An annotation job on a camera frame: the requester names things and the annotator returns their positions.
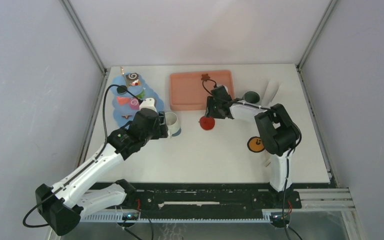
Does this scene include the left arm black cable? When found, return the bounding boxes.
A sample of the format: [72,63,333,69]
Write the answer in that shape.
[22,84,155,240]

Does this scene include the blue-grey round coaster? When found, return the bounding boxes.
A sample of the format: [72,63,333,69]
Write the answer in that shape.
[171,128,182,137]

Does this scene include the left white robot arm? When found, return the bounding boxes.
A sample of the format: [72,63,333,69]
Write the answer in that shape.
[35,97,169,236]

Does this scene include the pink swirl roll cake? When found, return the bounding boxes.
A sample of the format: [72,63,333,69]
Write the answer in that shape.
[128,97,141,111]

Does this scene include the black round cookie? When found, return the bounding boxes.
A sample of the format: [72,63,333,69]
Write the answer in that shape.
[116,85,128,95]

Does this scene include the brown swirl roll cake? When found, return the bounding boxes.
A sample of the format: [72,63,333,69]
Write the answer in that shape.
[124,72,141,87]

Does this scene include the orange round coaster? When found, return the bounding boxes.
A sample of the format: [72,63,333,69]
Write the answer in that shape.
[246,136,265,153]

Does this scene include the green swirl roll cake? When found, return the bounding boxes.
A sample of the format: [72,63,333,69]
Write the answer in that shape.
[136,89,146,100]

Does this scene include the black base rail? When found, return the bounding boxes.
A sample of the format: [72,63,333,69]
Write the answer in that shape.
[89,181,303,221]

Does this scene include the blue three-tier cake stand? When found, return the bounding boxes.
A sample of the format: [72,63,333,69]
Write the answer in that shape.
[110,66,165,127]

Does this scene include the dark green ceramic mug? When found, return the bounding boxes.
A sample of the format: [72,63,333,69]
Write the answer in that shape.
[242,91,260,104]

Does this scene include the metal serving tongs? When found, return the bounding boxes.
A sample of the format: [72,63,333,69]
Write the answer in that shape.
[261,79,281,106]

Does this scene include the pink cake slice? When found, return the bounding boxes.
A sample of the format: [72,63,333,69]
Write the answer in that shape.
[116,96,131,106]

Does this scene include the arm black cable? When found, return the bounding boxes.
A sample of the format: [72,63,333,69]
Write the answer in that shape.
[22,84,155,240]
[201,78,303,240]

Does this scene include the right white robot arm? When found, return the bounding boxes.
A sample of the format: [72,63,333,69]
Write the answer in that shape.
[205,85,302,208]

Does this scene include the floral mug green inside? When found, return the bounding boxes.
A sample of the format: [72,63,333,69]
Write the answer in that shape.
[264,159,271,167]

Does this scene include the red round coaster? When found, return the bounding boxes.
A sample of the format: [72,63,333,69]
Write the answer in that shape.
[199,116,216,131]

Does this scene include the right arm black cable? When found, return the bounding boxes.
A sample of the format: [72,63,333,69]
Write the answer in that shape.
[201,78,303,240]

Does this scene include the brown star cookie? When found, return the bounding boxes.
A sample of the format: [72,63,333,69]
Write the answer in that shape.
[201,73,211,82]

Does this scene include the pink dessert tray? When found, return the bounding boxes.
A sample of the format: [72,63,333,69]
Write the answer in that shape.
[169,70,235,111]

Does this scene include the cream ceramic mug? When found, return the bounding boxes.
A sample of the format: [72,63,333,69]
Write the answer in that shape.
[165,112,181,138]

